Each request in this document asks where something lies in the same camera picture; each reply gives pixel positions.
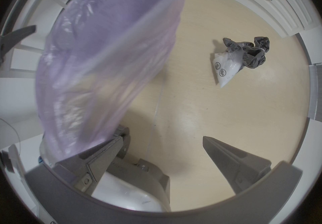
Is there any white trash bin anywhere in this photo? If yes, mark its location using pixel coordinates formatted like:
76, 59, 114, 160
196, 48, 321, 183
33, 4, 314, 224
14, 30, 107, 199
38, 0, 190, 148

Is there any black plastic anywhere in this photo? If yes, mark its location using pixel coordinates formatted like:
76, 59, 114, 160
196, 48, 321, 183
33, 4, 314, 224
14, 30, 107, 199
223, 37, 271, 69

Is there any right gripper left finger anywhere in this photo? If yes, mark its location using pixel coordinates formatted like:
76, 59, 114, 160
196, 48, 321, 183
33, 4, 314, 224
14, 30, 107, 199
54, 137, 124, 195

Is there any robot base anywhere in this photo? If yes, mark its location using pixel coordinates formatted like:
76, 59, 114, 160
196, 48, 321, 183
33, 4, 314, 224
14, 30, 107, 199
0, 127, 171, 213

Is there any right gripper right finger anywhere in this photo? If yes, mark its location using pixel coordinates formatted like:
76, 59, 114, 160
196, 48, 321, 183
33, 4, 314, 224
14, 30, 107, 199
202, 136, 272, 195

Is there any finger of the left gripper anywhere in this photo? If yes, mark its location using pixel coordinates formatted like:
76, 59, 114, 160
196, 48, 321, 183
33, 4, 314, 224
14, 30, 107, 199
0, 25, 37, 64

